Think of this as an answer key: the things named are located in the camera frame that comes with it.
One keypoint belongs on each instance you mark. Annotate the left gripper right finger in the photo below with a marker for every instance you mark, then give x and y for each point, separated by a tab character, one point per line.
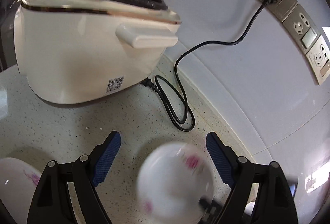
259	193

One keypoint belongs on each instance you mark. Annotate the wall socket panel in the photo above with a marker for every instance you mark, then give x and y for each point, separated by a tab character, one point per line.
304	32

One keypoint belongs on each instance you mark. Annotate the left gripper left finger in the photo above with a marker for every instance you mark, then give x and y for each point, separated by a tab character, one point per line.
51	202

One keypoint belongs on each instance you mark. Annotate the cream rice cooker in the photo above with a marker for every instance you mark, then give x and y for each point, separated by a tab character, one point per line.
76	51

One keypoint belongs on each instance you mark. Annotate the white plate pink flower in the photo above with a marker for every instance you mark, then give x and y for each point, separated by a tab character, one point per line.
171	182

